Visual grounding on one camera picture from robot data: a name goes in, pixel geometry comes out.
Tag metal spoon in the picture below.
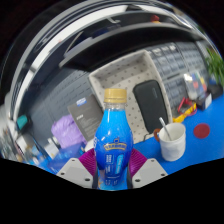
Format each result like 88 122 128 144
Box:
158 116 173 141

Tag blue drink bottle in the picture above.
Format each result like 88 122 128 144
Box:
94 87 134 191

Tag dark grey flat box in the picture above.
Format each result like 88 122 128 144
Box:
67 94 104 141

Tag white ceramic mug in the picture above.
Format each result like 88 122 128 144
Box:
153 122 187 163

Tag black zip case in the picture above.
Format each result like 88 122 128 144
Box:
132 79 170 134

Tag black overhead shelf unit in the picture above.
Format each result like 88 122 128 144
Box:
59 6 208 71

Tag black box with white label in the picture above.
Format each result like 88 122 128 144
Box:
196 91 213 111

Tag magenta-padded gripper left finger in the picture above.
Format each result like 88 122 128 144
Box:
55 148 100 189

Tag beige dotted storage tray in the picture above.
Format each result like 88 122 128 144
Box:
88 49 174 136

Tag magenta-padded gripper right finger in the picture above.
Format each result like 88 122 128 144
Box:
127 148 169 189

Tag flat round red coaster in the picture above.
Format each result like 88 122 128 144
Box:
193 122 211 140

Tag purple plastic bag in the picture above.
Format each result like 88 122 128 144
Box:
50 114 88 149

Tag black soft pouch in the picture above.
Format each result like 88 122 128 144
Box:
206 83 224 101

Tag clear organiser box, colourful parts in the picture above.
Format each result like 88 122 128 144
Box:
183 70 209 101

